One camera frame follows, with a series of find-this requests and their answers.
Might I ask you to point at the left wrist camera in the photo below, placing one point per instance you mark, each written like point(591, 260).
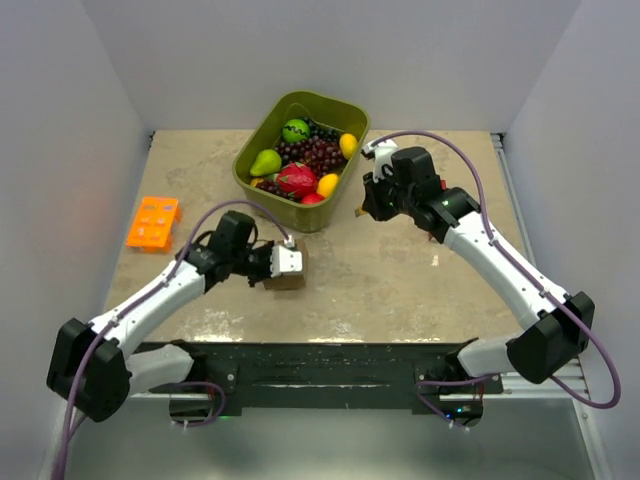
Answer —
point(287, 259)

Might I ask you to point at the orange plastic box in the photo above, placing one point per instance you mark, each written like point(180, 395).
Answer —
point(153, 225)

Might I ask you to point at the dark black grape bunch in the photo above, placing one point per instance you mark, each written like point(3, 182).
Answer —
point(325, 133)

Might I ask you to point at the yellow utility knife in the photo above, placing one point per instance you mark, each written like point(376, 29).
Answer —
point(359, 212)

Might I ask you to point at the green pear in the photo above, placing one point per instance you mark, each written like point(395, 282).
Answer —
point(267, 162)

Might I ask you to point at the purple grape bunch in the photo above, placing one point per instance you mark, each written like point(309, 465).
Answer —
point(320, 156)

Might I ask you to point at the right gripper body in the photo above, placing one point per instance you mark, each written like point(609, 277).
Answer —
point(386, 192)

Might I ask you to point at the brown cardboard express box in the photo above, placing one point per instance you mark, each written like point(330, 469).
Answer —
point(287, 283)

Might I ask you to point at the red apple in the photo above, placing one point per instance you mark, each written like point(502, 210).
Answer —
point(312, 198)

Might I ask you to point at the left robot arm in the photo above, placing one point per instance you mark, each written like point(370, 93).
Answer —
point(95, 366)

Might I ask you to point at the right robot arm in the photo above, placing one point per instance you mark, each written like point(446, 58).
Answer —
point(404, 181)

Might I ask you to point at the yellow lemon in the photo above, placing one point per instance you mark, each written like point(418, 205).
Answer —
point(348, 144)

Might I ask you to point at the green striped ball fruit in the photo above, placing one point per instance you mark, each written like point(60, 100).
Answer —
point(295, 130)

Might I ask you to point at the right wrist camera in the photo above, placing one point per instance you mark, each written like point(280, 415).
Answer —
point(380, 153)

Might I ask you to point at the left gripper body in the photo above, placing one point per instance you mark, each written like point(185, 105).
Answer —
point(259, 263)

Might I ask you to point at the red dragon fruit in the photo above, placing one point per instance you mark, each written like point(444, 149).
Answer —
point(297, 180)

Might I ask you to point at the orange yellow mango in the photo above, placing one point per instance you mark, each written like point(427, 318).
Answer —
point(327, 184)

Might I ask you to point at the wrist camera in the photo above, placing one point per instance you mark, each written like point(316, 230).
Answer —
point(287, 259)
point(380, 153)

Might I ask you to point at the olive green plastic basin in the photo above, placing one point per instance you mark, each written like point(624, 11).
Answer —
point(327, 111)

